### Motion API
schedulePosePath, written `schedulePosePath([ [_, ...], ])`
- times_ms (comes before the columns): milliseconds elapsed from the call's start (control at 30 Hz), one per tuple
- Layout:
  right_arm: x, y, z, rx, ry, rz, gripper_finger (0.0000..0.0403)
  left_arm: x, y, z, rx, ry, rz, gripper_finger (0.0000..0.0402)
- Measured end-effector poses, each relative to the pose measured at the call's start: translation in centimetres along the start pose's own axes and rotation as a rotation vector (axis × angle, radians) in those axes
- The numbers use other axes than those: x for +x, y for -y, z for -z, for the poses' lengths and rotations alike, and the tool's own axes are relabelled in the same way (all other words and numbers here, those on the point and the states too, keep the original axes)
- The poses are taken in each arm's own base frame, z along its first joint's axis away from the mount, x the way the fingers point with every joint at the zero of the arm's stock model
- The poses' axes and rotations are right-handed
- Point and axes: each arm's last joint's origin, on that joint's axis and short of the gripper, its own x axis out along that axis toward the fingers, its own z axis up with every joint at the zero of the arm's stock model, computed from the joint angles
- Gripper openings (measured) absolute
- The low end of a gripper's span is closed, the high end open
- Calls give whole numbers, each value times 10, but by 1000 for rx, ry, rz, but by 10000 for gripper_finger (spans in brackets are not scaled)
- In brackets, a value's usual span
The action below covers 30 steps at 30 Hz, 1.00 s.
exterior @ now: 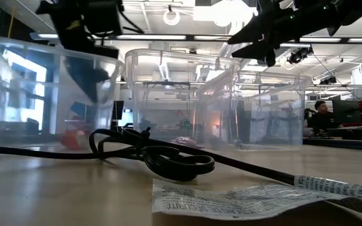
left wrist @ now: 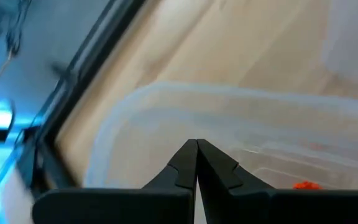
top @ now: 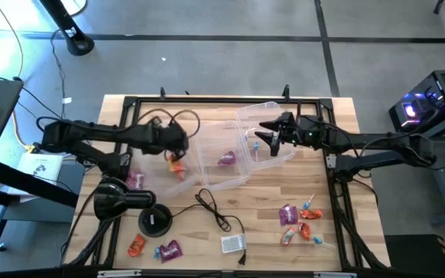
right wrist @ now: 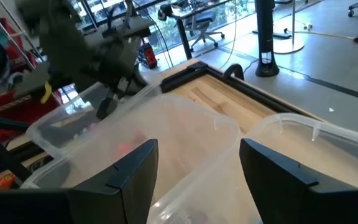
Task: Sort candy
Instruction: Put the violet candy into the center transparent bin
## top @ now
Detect clear plastic container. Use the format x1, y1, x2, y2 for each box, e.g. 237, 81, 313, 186
194, 119, 253, 192
235, 101, 297, 172
137, 142, 202, 200

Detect black desk lamp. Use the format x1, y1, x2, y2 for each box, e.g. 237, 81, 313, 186
93, 179, 174, 238

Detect orange and silver candy packet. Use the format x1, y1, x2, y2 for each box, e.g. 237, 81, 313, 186
280, 226, 297, 247

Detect black floor stand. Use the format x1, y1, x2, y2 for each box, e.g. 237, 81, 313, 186
39, 0, 95, 57

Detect yellow cable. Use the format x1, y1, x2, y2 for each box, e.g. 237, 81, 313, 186
12, 110, 38, 154

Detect silver metal bracket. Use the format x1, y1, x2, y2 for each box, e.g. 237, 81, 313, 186
313, 271, 358, 278
97, 269, 142, 278

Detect red small objects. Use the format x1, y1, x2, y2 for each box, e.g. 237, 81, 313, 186
297, 222, 312, 242

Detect white safety label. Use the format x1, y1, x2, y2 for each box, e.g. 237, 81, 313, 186
220, 233, 247, 255

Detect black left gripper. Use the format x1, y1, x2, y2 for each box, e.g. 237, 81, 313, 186
147, 122, 189, 161

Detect black power cord with plug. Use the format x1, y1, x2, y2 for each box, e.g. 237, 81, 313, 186
170, 186, 246, 267

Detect black floor cable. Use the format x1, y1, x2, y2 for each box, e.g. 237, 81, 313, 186
0, 72, 94, 150
44, 29, 73, 151

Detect purple candy packet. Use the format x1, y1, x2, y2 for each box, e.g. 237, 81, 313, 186
217, 151, 237, 167
278, 204, 299, 227
126, 170, 146, 190
158, 239, 184, 264

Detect black floor mat yellow stripes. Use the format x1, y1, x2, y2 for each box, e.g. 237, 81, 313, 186
384, 233, 445, 278

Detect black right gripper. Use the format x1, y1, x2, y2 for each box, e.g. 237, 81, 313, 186
254, 113, 320, 157

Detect black aluminium table frame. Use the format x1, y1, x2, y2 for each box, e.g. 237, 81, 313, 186
63, 94, 392, 273

